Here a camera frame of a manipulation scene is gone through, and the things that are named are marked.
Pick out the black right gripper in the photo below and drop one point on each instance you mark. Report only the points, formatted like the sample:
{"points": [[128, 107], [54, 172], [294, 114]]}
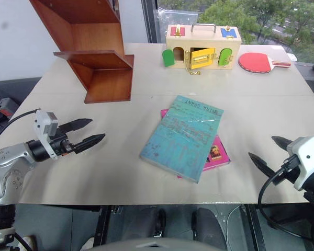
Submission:
{"points": [[290, 172]]}

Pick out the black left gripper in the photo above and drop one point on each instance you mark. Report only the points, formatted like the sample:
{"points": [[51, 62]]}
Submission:
{"points": [[60, 145]]}

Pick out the pink paperback book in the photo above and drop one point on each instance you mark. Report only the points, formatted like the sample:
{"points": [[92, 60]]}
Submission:
{"points": [[218, 154]]}

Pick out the brown wooden shelf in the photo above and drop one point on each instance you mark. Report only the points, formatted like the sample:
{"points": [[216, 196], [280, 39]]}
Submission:
{"points": [[99, 60]]}

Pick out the teal paperback book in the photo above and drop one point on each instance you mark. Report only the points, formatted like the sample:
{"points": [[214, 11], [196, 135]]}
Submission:
{"points": [[183, 138]]}

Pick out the beige paper table cover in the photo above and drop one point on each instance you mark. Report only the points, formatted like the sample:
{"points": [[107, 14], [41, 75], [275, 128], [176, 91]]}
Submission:
{"points": [[94, 170]]}

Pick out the red and grey box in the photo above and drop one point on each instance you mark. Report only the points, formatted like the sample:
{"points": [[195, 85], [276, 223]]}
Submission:
{"points": [[6, 107]]}

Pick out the red table tennis paddle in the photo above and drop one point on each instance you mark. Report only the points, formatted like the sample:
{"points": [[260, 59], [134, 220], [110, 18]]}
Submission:
{"points": [[256, 62]]}

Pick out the small white object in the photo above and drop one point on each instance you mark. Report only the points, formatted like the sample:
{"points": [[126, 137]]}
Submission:
{"points": [[291, 57]]}

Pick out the wooden lock box with doors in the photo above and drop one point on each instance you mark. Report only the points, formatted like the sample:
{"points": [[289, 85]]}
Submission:
{"points": [[202, 49]]}

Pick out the grey rounded robot body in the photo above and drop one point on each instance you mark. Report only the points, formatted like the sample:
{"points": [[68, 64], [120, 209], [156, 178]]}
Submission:
{"points": [[157, 245]]}

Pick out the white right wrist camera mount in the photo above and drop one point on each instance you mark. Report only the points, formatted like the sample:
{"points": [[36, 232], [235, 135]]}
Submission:
{"points": [[308, 159]]}

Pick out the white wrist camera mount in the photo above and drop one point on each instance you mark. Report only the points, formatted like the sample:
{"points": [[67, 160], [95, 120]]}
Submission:
{"points": [[43, 125], [308, 159]]}

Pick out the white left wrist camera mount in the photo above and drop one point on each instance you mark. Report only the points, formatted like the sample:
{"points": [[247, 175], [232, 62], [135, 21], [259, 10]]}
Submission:
{"points": [[43, 125]]}

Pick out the dark window frame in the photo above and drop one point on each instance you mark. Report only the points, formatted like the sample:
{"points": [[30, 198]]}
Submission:
{"points": [[150, 21]]}

